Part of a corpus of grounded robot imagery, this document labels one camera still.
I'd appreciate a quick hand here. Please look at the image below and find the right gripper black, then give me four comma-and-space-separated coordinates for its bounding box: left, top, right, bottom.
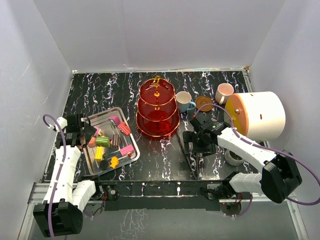
183, 130, 216, 157

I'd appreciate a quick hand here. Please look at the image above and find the pink cupcake with topping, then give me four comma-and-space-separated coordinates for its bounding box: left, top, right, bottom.
93, 126, 101, 137

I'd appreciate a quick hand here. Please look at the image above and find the pink round cake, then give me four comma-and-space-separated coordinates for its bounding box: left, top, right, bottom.
87, 136, 96, 148

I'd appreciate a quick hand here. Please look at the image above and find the stainless steel tray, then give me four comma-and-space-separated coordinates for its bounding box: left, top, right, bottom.
84, 107, 140, 175

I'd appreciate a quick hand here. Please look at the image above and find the red three-tier dessert stand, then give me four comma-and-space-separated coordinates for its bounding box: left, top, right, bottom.
136, 75, 180, 138

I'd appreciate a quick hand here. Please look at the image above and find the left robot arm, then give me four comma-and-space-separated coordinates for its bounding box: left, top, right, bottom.
33, 113, 104, 240

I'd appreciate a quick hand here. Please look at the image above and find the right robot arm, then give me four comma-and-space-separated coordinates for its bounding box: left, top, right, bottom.
182, 113, 303, 204

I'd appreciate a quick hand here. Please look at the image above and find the green layered cake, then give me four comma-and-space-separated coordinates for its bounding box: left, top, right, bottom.
95, 136, 111, 148

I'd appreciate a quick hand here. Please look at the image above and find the yellow cake slice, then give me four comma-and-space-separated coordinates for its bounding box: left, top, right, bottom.
94, 146, 105, 162

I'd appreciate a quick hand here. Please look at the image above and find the brown chocolate cake slice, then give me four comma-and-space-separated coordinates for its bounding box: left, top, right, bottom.
110, 134, 121, 149

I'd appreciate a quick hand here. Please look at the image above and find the magenta cake slice back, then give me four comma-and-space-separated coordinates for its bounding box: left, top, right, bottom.
108, 115, 121, 126

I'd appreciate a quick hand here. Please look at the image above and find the red pink cake slice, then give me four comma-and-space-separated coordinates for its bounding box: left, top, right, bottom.
117, 121, 132, 136

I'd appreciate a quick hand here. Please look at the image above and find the black round cookie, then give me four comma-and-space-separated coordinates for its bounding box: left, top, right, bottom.
99, 160, 109, 170

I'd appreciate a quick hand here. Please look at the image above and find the grey tape roll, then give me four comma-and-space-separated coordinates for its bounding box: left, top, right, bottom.
224, 149, 245, 166

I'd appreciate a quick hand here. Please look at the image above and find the orange fish cookie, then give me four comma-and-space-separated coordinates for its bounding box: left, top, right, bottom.
110, 156, 120, 169

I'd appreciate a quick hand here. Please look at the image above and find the brown saucer near cups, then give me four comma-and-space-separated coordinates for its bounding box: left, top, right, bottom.
195, 96, 214, 112

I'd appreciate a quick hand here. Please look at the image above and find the pink cake slice front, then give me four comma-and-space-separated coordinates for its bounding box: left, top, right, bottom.
119, 144, 135, 157

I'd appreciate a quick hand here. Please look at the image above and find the blue and white teacup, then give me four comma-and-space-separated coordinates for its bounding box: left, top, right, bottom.
175, 91, 196, 113

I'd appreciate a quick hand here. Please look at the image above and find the pink and white teacup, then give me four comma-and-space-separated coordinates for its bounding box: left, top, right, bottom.
215, 83, 234, 105

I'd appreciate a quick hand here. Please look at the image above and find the large white cylinder container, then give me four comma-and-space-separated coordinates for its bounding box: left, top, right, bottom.
224, 91, 286, 142

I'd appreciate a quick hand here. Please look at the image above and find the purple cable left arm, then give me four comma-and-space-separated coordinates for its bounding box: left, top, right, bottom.
42, 113, 103, 238

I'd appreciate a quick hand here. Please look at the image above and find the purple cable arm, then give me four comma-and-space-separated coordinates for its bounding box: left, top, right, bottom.
194, 103, 320, 218
42, 113, 103, 238

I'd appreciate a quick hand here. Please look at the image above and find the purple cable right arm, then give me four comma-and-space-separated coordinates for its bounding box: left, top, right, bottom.
194, 103, 320, 218

